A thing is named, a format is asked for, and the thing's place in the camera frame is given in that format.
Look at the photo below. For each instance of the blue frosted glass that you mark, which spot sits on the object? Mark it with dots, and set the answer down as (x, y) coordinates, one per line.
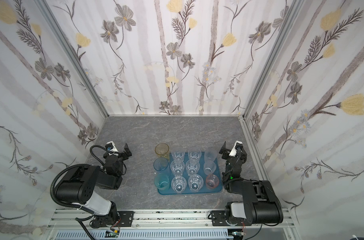
(161, 166)

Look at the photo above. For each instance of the teal plastic tray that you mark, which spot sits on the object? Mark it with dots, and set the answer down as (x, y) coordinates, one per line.
(196, 184)

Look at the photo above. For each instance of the white slotted cable duct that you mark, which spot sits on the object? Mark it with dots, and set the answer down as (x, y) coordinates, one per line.
(178, 234)

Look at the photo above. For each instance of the green frosted glass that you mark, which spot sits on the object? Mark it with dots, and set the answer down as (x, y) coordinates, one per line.
(161, 182)

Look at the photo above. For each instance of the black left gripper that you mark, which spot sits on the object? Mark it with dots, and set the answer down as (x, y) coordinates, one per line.
(120, 153)

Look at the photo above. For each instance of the white frosted glass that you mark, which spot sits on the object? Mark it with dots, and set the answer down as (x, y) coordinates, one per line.
(210, 155)
(209, 167)

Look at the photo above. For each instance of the pink transparent glass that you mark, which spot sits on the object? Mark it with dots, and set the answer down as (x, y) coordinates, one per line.
(212, 181)

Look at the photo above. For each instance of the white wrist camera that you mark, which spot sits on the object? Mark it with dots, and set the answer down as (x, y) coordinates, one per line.
(237, 148)
(111, 148)

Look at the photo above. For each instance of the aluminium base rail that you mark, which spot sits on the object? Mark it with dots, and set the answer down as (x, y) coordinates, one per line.
(64, 225)

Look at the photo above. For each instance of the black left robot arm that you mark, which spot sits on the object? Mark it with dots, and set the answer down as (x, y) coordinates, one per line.
(74, 187)

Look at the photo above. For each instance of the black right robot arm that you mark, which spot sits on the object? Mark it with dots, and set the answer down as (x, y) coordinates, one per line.
(259, 204)

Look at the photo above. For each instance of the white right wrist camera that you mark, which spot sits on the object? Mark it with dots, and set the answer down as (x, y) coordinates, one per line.
(237, 148)

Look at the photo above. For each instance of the clear faceted glass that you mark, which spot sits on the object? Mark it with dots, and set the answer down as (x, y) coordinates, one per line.
(178, 154)
(177, 167)
(179, 184)
(194, 154)
(192, 167)

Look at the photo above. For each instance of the yellow transparent glass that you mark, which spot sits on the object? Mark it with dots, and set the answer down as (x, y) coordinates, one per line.
(162, 150)

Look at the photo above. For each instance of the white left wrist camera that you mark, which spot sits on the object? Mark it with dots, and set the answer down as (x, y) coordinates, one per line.
(111, 148)

